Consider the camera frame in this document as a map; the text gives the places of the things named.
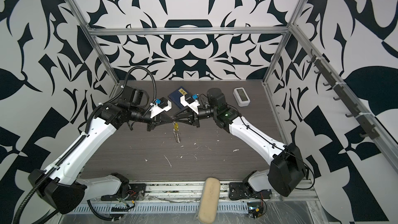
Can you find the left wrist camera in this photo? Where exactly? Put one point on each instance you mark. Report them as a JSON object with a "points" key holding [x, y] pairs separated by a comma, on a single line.
{"points": [[159, 106]]}

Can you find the blue book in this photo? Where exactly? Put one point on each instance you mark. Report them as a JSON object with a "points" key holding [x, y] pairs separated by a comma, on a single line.
{"points": [[175, 96]]}

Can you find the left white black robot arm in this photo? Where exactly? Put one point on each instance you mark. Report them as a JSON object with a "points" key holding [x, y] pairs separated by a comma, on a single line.
{"points": [[59, 184]]}

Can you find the beige pencil case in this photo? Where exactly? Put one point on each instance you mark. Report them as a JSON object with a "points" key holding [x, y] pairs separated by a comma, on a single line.
{"points": [[209, 201]]}

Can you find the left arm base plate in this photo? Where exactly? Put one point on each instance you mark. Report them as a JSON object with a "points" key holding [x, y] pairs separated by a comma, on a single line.
{"points": [[130, 192]]}

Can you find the small circuit board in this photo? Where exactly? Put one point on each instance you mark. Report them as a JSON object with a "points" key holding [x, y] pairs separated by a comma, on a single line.
{"points": [[256, 209]]}

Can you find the wall hook rack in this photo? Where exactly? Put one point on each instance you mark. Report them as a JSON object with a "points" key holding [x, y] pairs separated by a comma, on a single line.
{"points": [[345, 94]]}

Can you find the white digital clock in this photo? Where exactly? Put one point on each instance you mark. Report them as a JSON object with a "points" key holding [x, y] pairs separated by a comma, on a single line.
{"points": [[241, 97]]}

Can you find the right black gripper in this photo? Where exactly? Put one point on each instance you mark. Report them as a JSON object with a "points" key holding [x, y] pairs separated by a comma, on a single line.
{"points": [[189, 116]]}

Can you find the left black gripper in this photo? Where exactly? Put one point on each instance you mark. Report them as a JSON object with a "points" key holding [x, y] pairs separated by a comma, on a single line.
{"points": [[156, 120]]}

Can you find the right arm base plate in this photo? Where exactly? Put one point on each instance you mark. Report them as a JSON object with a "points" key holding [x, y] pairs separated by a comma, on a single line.
{"points": [[242, 191]]}

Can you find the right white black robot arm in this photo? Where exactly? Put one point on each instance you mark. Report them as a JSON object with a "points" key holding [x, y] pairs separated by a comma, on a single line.
{"points": [[286, 166]]}

